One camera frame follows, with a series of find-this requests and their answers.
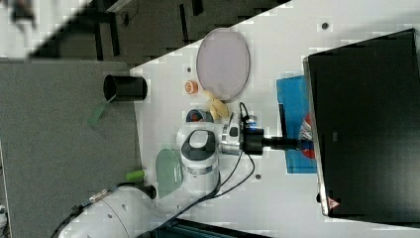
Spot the black cylinder post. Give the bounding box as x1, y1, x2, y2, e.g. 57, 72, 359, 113
145, 185, 157, 199
103, 74, 148, 101

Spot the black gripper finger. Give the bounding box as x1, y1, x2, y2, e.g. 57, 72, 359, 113
271, 143, 312, 151
271, 137, 307, 144

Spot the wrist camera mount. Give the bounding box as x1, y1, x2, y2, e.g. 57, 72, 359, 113
245, 115, 258, 130

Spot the green oval colander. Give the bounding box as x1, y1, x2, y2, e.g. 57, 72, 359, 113
156, 149, 183, 198

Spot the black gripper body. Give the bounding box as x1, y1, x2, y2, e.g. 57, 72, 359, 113
242, 128, 271, 155

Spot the black cylinder upper post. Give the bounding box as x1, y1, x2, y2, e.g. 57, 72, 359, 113
103, 74, 148, 101

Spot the black cylinder lower post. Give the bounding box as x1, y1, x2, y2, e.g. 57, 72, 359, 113
145, 185, 157, 199

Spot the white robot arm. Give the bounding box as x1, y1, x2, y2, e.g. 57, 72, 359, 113
51, 122, 312, 238

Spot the green small bottle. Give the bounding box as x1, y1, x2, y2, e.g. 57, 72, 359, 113
126, 170, 146, 182

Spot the yellow plush chicken toy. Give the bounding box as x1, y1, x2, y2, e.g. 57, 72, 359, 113
204, 90, 229, 120

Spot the grey round plate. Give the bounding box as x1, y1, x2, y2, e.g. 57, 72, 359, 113
196, 28, 251, 101

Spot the orange slice toy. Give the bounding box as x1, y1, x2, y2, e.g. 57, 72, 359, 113
184, 80, 198, 94

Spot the red plush ketchup bottle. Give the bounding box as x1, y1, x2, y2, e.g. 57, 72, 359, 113
298, 115, 315, 160

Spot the blue bowl with fruit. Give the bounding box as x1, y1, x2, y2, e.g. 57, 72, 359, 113
186, 109, 214, 123

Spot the black toaster oven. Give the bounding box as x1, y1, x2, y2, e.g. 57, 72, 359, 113
303, 29, 420, 226

